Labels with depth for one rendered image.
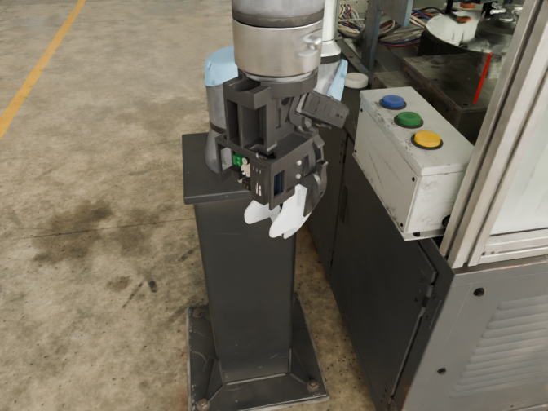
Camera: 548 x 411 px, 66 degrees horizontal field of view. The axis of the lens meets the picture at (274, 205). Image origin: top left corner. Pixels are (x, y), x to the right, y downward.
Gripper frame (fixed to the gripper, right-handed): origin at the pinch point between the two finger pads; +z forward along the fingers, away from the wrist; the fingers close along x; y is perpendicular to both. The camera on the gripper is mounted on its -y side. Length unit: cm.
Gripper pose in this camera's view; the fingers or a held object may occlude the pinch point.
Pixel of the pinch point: (288, 224)
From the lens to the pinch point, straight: 51.2
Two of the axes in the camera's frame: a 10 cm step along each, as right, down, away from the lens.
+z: 0.0, 7.8, 6.3
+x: 7.6, 4.1, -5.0
